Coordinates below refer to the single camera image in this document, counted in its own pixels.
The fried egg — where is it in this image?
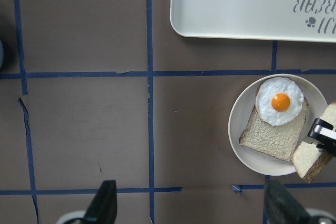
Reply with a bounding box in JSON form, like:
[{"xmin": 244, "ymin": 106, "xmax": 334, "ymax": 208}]
[{"xmin": 255, "ymin": 77, "xmax": 304, "ymax": 126}]

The cream bear tray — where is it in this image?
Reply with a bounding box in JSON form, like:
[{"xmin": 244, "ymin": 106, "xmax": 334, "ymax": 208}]
[{"xmin": 170, "ymin": 0, "xmax": 335, "ymax": 42}]

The bread slice on plate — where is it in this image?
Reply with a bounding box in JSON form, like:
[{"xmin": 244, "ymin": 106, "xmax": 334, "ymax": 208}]
[{"xmin": 239, "ymin": 98, "xmax": 309, "ymax": 161}]

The bread slice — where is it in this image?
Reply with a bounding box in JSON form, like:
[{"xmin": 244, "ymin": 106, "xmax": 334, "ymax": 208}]
[
  {"xmin": 239, "ymin": 98, "xmax": 309, "ymax": 161},
  {"xmin": 292, "ymin": 102, "xmax": 335, "ymax": 183}
]

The round cream plate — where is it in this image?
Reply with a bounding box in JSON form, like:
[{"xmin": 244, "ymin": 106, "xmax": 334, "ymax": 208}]
[{"xmin": 228, "ymin": 74, "xmax": 327, "ymax": 176}]

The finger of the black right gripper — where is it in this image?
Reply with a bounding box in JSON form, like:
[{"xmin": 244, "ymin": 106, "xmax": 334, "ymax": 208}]
[{"xmin": 307, "ymin": 118, "xmax": 335, "ymax": 157}]

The blue bowl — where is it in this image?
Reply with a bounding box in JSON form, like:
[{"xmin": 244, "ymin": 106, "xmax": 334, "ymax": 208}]
[{"xmin": 0, "ymin": 40, "xmax": 4, "ymax": 68}]

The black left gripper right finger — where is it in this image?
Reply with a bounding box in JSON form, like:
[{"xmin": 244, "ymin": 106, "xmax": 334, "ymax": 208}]
[{"xmin": 264, "ymin": 180, "xmax": 315, "ymax": 224}]

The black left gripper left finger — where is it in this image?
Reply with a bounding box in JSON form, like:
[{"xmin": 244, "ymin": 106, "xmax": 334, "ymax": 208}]
[{"xmin": 82, "ymin": 180, "xmax": 117, "ymax": 224}]

